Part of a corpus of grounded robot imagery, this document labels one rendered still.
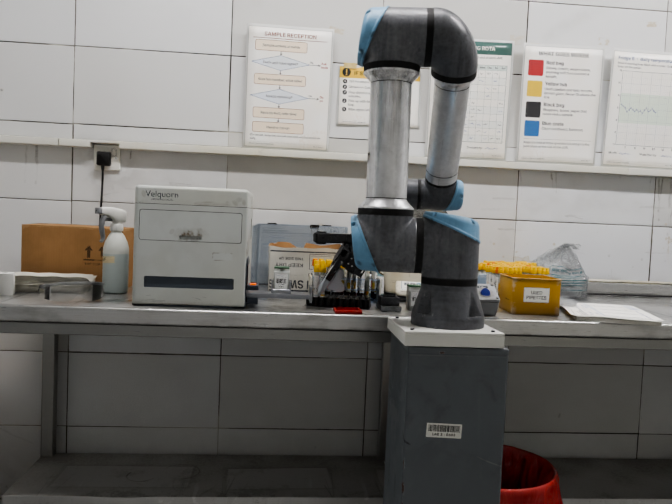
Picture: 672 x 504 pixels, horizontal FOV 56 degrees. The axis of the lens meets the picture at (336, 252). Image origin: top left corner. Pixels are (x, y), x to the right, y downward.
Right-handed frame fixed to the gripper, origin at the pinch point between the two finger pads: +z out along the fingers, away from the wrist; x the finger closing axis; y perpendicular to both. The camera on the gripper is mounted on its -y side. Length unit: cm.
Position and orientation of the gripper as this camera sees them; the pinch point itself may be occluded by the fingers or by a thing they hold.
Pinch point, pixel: (318, 289)
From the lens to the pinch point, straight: 166.3
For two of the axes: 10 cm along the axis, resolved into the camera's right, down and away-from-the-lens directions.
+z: -5.3, 8.4, 0.0
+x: -0.9, -0.6, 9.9
